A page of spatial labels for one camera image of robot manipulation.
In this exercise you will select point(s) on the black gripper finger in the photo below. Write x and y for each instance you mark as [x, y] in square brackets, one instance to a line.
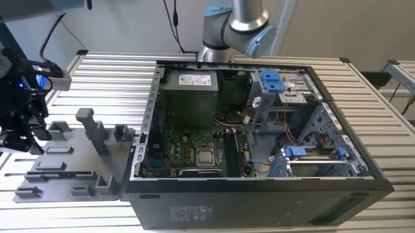
[39, 114]
[19, 144]

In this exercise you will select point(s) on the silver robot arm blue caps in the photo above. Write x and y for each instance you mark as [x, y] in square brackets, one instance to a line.
[246, 14]

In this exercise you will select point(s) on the grey plastic parts rack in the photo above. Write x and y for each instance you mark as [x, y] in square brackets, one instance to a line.
[80, 170]

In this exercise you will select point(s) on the black table corner cap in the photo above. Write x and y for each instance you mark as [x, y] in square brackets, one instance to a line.
[82, 52]
[346, 60]

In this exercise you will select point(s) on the green motherboard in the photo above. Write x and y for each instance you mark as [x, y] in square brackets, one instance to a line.
[177, 145]

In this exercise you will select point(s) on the grey power supply unit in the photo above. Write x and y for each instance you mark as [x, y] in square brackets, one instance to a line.
[189, 104]

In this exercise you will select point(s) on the CPU socket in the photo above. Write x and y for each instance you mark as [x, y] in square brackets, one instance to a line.
[206, 146]

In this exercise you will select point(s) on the silver CPU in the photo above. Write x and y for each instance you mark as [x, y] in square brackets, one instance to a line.
[206, 157]

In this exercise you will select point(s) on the black graphics card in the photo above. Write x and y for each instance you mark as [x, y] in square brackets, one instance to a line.
[201, 172]

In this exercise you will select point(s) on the blue plastic drive latch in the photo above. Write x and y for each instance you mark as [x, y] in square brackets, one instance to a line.
[273, 80]

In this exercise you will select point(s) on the black open PC case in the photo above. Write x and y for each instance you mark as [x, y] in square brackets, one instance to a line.
[259, 201]

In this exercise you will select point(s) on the grey metal drive cage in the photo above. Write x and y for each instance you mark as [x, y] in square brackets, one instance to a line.
[293, 97]

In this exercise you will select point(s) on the hard disk in blue carrier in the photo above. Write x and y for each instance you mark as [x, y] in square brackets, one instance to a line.
[297, 152]

